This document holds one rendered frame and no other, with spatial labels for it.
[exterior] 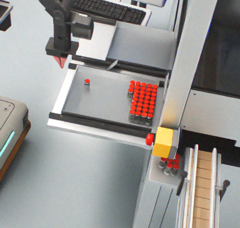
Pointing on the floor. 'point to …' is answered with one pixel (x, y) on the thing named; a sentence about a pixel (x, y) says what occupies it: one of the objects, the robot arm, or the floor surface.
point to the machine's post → (180, 83)
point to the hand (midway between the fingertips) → (62, 65)
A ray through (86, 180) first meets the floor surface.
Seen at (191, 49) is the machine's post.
